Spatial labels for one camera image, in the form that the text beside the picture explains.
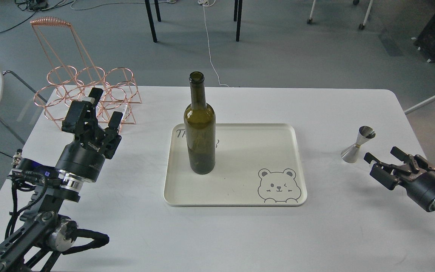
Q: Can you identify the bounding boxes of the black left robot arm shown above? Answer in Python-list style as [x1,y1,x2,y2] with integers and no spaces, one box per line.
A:
[0,87,123,272]

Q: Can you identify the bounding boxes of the copper wire bottle rack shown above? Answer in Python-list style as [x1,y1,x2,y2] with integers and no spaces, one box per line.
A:
[30,17,142,130]

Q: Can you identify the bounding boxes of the black floor cables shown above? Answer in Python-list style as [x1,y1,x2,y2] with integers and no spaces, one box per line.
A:
[0,0,75,40]

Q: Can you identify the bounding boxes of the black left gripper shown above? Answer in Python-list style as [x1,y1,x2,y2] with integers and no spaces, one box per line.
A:
[56,88,123,182]

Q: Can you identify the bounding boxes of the black table legs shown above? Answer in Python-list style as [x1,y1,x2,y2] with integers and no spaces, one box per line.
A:
[143,0,244,43]

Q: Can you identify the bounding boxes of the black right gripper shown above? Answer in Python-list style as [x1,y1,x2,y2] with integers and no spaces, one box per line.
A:
[364,147,435,212]

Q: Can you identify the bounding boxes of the steel double jigger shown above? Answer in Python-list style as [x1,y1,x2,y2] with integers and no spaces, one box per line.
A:
[341,126,376,163]

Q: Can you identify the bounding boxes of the white rolling stand legs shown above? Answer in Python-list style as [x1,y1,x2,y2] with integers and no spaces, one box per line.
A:
[307,0,375,31]

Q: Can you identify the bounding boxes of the dark green wine bottle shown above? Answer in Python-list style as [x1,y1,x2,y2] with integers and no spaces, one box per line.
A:
[184,71,216,175]

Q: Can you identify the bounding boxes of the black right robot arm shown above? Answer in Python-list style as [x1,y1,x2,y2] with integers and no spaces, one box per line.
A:
[364,147,435,212]

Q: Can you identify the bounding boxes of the cream bear serving tray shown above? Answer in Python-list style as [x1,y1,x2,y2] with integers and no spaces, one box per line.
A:
[163,124,308,207]

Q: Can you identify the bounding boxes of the white floor cable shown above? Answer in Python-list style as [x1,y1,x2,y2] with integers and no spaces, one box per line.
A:
[197,0,230,87]

